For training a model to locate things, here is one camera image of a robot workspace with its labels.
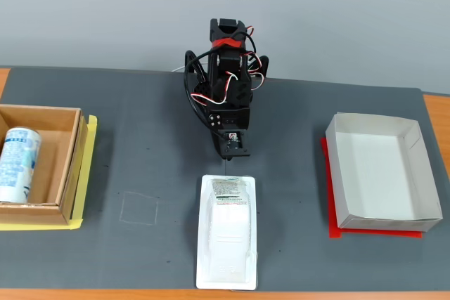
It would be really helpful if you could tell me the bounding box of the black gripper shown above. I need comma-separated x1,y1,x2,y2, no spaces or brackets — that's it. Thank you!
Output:
206,104,252,162

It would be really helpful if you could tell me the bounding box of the white blue printed can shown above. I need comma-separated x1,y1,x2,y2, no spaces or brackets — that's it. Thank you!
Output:
0,126,43,205

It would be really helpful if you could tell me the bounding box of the brown cardboard box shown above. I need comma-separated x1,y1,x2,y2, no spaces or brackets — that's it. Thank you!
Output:
0,103,89,226

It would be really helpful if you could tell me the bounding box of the white paper box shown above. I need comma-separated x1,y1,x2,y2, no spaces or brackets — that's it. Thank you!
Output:
325,112,443,233

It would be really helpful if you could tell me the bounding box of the dark grey table mat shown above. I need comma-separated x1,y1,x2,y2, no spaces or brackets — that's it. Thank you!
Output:
0,66,450,292

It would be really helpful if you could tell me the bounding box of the white plastic blister tray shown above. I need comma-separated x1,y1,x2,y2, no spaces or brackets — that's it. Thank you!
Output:
195,174,260,292

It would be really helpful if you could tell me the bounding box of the red tape strip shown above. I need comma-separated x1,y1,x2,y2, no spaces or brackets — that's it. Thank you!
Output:
212,37,249,49

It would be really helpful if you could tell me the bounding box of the yellow paper sheet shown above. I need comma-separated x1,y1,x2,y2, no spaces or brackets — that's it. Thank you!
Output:
0,114,98,232

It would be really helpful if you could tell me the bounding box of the red paper sheet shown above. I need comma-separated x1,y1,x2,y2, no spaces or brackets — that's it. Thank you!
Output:
319,136,423,240

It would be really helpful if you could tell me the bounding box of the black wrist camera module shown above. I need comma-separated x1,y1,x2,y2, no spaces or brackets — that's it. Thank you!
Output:
219,130,254,159

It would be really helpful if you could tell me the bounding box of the red white servo wire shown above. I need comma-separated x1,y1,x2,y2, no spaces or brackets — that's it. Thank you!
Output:
189,72,239,106
244,25,266,92

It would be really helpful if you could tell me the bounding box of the black camera cable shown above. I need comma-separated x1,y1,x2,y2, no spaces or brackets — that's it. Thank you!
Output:
181,48,213,133

